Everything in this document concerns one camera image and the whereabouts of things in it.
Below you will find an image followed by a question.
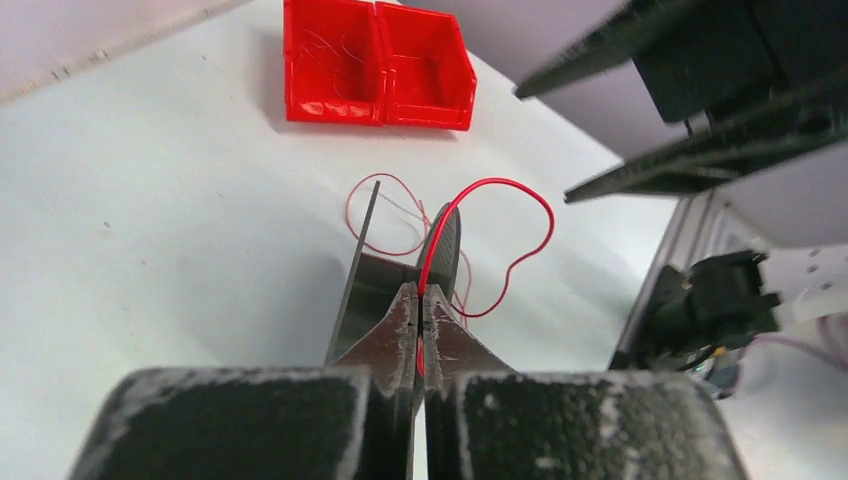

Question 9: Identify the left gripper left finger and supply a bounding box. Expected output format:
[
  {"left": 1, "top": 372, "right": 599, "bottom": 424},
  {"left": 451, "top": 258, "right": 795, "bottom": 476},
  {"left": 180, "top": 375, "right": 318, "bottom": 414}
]
[{"left": 70, "top": 282, "right": 419, "bottom": 479}]

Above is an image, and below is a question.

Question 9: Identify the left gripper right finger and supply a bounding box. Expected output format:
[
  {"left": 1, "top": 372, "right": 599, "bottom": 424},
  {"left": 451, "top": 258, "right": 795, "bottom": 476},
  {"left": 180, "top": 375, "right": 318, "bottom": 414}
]
[{"left": 422, "top": 285, "right": 747, "bottom": 479}]

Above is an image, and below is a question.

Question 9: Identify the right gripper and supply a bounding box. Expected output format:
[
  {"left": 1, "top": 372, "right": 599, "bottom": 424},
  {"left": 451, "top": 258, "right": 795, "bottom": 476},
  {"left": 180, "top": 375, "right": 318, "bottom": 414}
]
[{"left": 514, "top": 0, "right": 847, "bottom": 204}]

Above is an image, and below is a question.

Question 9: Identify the dark grey spool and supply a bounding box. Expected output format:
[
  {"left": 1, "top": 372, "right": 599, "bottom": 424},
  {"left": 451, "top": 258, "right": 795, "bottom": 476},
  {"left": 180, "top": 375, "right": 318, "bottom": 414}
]
[{"left": 325, "top": 173, "right": 467, "bottom": 365}]

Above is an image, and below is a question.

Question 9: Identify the red wire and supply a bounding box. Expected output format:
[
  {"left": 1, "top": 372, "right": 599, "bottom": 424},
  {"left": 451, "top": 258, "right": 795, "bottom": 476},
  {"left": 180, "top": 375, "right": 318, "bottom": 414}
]
[{"left": 344, "top": 173, "right": 556, "bottom": 376}]

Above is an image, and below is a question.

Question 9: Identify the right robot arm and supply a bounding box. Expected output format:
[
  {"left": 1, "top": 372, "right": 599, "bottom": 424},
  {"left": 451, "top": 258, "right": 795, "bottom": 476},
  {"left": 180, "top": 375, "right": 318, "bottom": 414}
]
[{"left": 514, "top": 1, "right": 847, "bottom": 373}]

